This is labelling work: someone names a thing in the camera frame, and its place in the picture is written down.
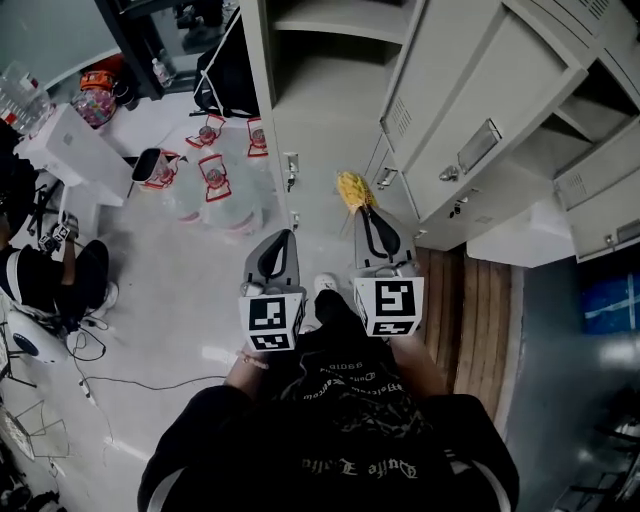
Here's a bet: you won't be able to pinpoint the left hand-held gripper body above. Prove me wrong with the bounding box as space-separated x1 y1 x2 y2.
237 228 307 353

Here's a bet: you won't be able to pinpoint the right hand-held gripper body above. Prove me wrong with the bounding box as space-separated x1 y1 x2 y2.
352 204 426 338

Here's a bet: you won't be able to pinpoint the yellow textured item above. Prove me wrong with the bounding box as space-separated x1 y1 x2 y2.
335 169 379 211

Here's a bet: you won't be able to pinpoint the grey metal locker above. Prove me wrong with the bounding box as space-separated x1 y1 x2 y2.
239 0 640 264

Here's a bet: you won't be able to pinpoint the person's right forearm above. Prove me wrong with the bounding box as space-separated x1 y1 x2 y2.
392 329 451 401

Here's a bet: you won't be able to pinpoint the person's left forearm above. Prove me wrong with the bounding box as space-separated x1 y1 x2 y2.
222 344 301 401

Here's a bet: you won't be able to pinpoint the white block under locker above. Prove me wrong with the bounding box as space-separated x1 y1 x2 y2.
465 199 577 270

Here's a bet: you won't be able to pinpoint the grey locker door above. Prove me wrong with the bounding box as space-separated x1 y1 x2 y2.
378 0 592 225

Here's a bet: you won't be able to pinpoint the person's white shoe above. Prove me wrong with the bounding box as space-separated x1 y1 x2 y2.
313 272 339 301

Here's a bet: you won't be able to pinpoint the person's black trousers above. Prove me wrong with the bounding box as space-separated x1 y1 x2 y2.
312 288 364 341

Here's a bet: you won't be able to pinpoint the wooden slat pallet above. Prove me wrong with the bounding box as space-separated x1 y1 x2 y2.
414 247 514 424

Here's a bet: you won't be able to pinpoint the person's black printed top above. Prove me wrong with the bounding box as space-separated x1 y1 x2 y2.
137 329 521 512

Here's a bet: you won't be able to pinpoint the black backpack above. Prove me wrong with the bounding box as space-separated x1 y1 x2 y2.
191 7 261 120

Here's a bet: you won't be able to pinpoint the small plastic water bottle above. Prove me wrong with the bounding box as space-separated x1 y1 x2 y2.
151 57 174 89

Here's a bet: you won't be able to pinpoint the white box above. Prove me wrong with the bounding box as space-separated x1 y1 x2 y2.
14 103 134 207

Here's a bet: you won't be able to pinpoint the blue box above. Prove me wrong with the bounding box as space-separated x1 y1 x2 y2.
579 272 640 336

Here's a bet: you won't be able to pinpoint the pink patterned bag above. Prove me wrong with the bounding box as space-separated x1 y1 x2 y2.
72 88 117 130

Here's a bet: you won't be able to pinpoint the white round device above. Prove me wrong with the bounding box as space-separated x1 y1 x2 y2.
4 309 69 365

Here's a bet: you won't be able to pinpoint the orange bag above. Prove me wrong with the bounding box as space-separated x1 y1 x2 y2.
79 69 119 92

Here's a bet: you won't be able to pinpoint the pack of clear bottles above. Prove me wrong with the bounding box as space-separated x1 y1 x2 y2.
0 60 55 136

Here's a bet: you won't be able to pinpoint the pink beaded bracelet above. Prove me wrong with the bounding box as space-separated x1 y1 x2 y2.
235 349 270 371

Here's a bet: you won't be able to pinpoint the clear water jug red handle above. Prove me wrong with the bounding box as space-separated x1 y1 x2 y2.
142 149 201 224
245 116 270 159
197 153 264 237
184 113 227 151

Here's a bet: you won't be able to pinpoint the black floor cable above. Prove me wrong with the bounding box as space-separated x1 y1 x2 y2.
67 314 229 451

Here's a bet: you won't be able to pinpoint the wire rack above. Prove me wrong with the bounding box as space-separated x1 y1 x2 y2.
0 399 69 464

